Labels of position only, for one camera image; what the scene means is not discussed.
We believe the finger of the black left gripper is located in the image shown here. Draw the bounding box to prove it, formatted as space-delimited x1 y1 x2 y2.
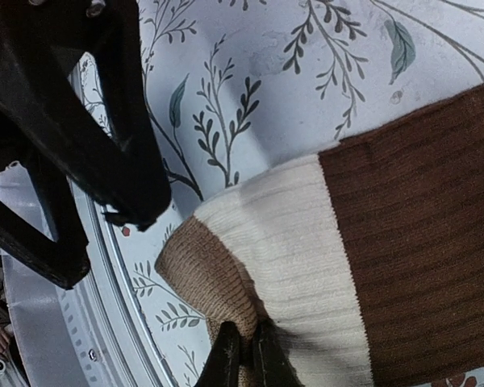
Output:
0 160 90 289

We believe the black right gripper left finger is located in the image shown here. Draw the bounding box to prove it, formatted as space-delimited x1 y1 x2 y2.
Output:
195 322 240 387

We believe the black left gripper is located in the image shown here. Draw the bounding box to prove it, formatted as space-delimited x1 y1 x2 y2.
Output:
0 1 171 231

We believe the cream brown block sock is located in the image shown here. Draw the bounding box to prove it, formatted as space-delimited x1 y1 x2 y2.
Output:
155 84 484 386

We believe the aluminium front rail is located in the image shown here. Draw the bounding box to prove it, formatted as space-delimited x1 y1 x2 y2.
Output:
2 186 176 386

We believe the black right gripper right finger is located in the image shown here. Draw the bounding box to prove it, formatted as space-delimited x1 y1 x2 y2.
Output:
252 319 302 387

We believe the floral patterned table mat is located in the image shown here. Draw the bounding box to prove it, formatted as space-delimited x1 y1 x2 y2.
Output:
91 1 484 386

